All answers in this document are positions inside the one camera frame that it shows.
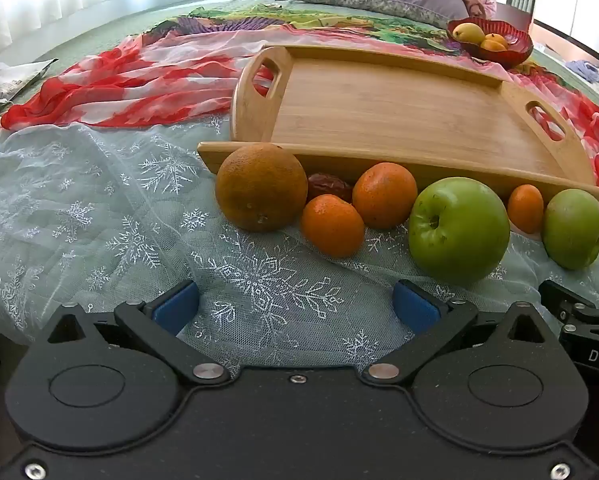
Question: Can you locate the small orange tangerine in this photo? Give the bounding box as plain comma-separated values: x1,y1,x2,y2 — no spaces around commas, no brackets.
507,184,545,234

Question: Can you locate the crumpled newspaper bag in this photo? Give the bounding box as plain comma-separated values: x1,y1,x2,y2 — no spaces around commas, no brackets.
0,57,59,101

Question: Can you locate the brown bed headboard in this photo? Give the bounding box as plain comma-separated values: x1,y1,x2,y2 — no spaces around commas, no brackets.
494,2,535,27

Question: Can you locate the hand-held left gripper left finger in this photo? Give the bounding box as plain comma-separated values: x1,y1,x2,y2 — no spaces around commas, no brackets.
44,280,232,386

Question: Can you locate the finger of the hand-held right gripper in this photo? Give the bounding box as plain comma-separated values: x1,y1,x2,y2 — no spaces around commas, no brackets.
538,280,599,333

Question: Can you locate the white snowflake lace cloth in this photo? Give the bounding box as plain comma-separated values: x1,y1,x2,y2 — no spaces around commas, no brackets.
0,120,599,361

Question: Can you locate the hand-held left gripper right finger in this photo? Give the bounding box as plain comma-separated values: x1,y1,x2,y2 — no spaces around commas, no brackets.
360,280,547,386

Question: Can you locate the red glass bowl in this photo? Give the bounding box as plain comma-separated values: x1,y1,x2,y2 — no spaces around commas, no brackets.
447,17,534,67

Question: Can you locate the large brownish orange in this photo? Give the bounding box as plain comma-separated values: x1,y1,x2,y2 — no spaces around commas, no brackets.
216,143,309,232

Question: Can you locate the green quilted bedspread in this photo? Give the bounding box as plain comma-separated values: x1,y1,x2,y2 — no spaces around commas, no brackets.
0,0,599,128

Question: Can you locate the large green apple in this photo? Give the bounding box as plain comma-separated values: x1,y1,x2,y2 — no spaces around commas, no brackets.
408,177,511,286

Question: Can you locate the wooden tray with handles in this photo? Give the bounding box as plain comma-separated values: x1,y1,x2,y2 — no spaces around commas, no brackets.
198,45,599,208

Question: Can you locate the yellow mango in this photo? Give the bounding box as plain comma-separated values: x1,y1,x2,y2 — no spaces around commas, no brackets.
453,22,486,42

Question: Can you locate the small green apple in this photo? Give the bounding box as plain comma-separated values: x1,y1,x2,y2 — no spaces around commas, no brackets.
543,188,599,271

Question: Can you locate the blue crumpled cloth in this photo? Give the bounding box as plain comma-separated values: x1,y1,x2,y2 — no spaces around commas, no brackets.
564,59,599,83

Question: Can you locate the dried red date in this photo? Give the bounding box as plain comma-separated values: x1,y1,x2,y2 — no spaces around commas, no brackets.
307,172,355,204

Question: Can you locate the colourful red floral scarf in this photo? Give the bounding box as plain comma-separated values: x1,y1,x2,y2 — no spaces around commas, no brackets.
0,2,599,191

